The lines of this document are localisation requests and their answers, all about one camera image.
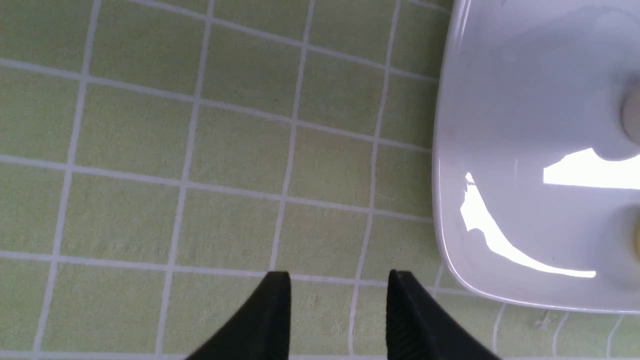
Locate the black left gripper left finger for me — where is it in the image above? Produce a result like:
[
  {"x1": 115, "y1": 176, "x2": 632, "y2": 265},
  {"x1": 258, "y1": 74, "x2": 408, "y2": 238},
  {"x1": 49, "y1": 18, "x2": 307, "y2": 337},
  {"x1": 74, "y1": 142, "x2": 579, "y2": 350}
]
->
[{"x1": 187, "y1": 271, "x2": 291, "y2": 360}]

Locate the green checked tablecloth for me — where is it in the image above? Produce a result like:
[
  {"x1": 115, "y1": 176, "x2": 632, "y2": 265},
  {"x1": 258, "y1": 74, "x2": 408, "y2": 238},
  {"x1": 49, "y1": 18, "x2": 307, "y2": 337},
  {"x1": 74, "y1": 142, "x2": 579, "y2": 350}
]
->
[{"x1": 1, "y1": 0, "x2": 639, "y2": 360}]

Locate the yellow steamed bun on plate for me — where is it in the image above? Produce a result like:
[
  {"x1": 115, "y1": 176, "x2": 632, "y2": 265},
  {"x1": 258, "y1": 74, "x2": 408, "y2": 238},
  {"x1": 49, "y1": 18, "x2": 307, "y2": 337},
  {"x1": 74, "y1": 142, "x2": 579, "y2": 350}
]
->
[{"x1": 631, "y1": 213, "x2": 640, "y2": 262}]

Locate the white square plate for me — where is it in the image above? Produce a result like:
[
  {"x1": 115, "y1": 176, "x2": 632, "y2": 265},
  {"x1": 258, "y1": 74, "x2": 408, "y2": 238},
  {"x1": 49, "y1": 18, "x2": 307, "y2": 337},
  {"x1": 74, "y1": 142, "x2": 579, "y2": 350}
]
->
[{"x1": 432, "y1": 0, "x2": 640, "y2": 315}]

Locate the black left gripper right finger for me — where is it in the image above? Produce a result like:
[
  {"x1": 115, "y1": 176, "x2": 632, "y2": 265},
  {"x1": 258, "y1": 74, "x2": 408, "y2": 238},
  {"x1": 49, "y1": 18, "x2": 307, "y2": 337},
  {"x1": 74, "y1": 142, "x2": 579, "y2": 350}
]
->
[{"x1": 386, "y1": 269, "x2": 499, "y2": 360}]

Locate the white steamed bun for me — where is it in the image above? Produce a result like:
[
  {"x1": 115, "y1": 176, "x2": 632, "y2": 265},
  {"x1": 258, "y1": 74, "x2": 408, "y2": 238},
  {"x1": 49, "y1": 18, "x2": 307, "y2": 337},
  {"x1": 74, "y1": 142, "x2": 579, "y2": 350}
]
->
[{"x1": 621, "y1": 89, "x2": 640, "y2": 146}]

